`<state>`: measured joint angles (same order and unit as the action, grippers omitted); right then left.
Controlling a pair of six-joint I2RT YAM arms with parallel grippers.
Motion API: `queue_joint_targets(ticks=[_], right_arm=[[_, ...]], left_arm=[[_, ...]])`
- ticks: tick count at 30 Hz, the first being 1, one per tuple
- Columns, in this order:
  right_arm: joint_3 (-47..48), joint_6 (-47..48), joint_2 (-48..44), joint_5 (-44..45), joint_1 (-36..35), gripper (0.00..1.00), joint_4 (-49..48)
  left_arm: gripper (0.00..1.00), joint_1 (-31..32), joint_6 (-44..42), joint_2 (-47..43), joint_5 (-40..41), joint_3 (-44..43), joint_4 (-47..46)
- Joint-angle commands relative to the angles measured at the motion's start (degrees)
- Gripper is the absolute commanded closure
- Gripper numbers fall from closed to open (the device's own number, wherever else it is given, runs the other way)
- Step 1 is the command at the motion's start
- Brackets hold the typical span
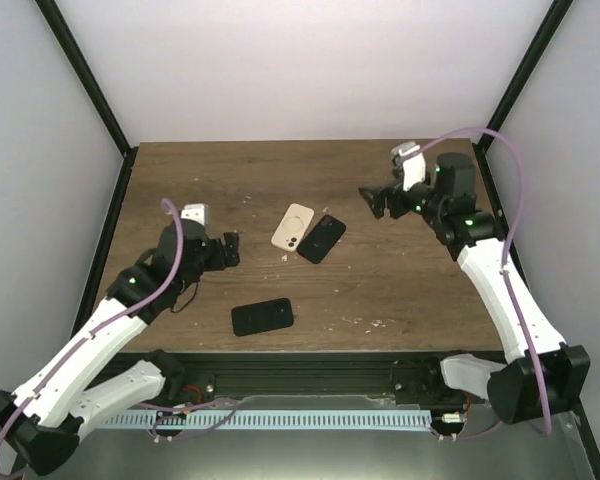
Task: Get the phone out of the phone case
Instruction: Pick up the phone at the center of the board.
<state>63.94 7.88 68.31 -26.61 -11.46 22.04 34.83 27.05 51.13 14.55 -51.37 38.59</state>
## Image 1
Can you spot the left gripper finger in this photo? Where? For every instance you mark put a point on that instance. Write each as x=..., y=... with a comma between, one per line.
x=232, y=259
x=231, y=240

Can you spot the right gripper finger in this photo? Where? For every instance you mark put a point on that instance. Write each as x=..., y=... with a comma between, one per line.
x=398, y=175
x=375, y=198

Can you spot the metal front panel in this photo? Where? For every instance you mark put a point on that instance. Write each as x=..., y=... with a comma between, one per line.
x=512, y=452

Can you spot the black cased phone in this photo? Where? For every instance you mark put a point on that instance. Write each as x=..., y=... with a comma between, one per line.
x=321, y=239
x=262, y=317

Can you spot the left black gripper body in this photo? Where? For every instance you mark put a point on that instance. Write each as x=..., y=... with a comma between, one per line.
x=217, y=262

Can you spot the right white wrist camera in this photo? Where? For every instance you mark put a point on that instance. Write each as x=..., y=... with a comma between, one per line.
x=409, y=163

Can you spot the light blue slotted cable duct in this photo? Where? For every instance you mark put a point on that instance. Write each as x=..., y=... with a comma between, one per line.
x=382, y=420

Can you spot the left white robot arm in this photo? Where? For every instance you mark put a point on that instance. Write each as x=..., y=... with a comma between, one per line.
x=46, y=418

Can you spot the beige cased phone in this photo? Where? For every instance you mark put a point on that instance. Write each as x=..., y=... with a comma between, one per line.
x=292, y=227

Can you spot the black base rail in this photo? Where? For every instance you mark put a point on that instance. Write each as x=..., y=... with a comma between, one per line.
x=408, y=377

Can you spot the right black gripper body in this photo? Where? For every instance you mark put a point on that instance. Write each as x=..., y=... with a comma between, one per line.
x=398, y=210

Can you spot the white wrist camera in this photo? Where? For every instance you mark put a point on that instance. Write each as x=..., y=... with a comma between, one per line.
x=198, y=212
x=409, y=163

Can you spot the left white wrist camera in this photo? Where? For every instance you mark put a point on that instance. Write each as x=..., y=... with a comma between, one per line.
x=198, y=212

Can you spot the black frame post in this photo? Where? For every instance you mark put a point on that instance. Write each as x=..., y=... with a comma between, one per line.
x=58, y=25
x=542, y=38

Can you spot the black cased phone front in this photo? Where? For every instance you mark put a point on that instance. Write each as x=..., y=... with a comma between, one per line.
x=262, y=317

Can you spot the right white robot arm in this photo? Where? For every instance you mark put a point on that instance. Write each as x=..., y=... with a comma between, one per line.
x=542, y=375

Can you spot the right black frame post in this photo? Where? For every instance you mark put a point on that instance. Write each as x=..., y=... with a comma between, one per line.
x=542, y=38

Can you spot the left black frame post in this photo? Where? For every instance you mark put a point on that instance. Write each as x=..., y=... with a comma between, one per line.
x=58, y=25

